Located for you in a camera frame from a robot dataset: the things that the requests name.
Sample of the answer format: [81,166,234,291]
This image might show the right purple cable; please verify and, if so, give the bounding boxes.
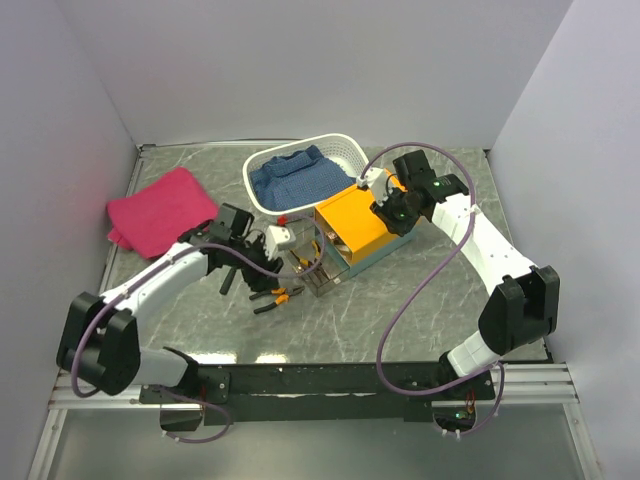
[359,142,505,437]

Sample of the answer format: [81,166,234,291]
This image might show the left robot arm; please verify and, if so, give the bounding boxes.
[56,204,294,402]

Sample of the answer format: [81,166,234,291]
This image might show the blue checkered shirt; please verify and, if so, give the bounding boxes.
[249,145,355,211]

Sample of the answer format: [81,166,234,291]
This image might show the purple cable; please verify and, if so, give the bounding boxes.
[359,142,505,437]
[69,214,326,444]

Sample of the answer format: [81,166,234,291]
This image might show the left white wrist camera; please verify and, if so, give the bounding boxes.
[263,224,296,260]

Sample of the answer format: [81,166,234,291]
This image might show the black base beam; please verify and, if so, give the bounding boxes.
[139,362,495,432]

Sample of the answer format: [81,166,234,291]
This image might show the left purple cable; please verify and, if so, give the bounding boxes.
[69,214,326,444]

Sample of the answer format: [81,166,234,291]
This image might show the black handled hammer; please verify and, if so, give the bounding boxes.
[219,267,237,296]

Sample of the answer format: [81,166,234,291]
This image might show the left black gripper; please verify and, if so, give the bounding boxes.
[228,233,284,292]

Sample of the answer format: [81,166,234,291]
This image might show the pink folded towel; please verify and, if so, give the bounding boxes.
[107,167,219,259]

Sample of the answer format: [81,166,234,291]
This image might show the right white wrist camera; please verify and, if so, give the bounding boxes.
[356,167,391,206]

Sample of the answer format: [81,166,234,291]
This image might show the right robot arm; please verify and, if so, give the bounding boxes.
[356,142,560,399]

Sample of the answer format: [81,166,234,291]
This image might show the aluminium frame rail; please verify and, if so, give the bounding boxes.
[47,364,580,410]

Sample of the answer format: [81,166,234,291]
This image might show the orange black combination pliers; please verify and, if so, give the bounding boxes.
[249,285,305,315]

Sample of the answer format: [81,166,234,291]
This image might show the yellow needle nose pliers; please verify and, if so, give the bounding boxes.
[290,240,322,271]

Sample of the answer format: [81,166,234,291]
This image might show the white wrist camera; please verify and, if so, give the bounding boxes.
[356,167,391,206]
[263,224,296,260]

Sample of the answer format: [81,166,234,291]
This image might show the yellow drawer cabinet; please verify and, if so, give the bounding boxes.
[314,184,418,278]

